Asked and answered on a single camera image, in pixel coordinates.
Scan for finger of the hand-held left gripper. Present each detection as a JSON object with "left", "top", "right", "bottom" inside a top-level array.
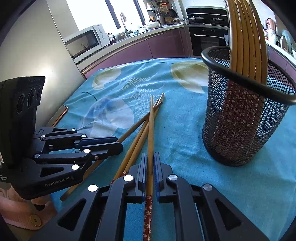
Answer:
[
  {"left": 14, "top": 142, "right": 123, "bottom": 200},
  {"left": 33, "top": 127, "right": 119, "bottom": 151}
]

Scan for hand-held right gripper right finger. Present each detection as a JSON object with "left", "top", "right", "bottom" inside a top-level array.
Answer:
[{"left": 153, "top": 152, "right": 270, "bottom": 241}]

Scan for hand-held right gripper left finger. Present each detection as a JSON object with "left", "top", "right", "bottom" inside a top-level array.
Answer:
[{"left": 30, "top": 153, "right": 148, "bottom": 241}]

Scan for red-tipped bamboo chopstick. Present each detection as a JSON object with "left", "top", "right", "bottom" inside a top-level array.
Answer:
[
  {"left": 110, "top": 93, "right": 165, "bottom": 184},
  {"left": 116, "top": 98, "right": 162, "bottom": 180},
  {"left": 143, "top": 96, "right": 155, "bottom": 241},
  {"left": 60, "top": 100, "right": 163, "bottom": 202}
]

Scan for black mesh holder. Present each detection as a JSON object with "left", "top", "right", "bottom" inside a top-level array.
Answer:
[{"left": 201, "top": 46, "right": 296, "bottom": 167}]

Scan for bundle of bamboo chopsticks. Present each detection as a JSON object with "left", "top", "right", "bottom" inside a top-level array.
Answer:
[{"left": 214, "top": 0, "right": 270, "bottom": 160}]

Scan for smartphone with copper edge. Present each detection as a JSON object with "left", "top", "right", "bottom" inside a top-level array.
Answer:
[{"left": 47, "top": 105, "right": 69, "bottom": 127}]

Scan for blue floral tablecloth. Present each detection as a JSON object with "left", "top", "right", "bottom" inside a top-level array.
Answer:
[{"left": 50, "top": 58, "right": 296, "bottom": 241}]

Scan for grey refrigerator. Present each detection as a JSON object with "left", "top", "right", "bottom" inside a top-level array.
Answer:
[{"left": 0, "top": 0, "right": 86, "bottom": 130}]

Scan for long purple base cabinets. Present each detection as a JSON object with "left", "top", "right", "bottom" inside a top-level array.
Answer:
[{"left": 82, "top": 28, "right": 192, "bottom": 80}]

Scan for white microwave oven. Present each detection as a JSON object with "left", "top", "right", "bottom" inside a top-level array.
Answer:
[{"left": 64, "top": 25, "right": 111, "bottom": 58}]

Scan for chrome sink faucet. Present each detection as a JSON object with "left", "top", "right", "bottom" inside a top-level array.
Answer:
[{"left": 120, "top": 13, "right": 130, "bottom": 37}]

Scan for kitchen window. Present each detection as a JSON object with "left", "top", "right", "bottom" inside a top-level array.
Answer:
[{"left": 66, "top": 0, "right": 139, "bottom": 32}]

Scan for black built-in oven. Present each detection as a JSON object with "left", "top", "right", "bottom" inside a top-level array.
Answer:
[{"left": 188, "top": 25, "right": 230, "bottom": 57}]

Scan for black built-in stove hood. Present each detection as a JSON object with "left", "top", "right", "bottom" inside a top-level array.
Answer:
[{"left": 186, "top": 7, "right": 229, "bottom": 25}]

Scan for purple peninsula cabinets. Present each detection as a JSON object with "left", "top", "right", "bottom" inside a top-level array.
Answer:
[{"left": 266, "top": 46, "right": 296, "bottom": 72}]

